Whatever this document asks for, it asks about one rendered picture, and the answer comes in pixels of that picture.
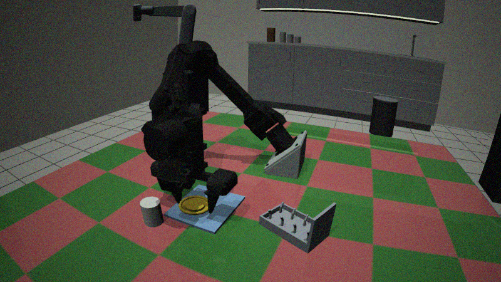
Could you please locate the light blue flat square mat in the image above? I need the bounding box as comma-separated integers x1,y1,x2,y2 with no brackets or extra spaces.
164,185,245,234

